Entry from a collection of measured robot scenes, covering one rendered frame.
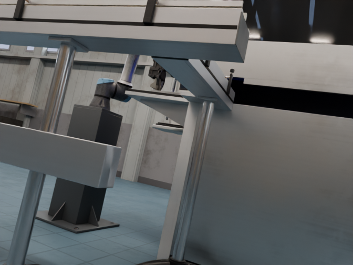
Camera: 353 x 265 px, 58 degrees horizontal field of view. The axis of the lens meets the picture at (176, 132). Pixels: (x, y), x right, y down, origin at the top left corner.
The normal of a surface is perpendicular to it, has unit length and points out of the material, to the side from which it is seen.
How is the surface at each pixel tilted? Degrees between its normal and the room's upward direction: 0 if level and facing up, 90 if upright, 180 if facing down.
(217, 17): 90
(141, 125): 90
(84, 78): 90
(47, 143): 90
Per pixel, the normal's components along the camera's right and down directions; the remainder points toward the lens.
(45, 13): -0.35, -0.15
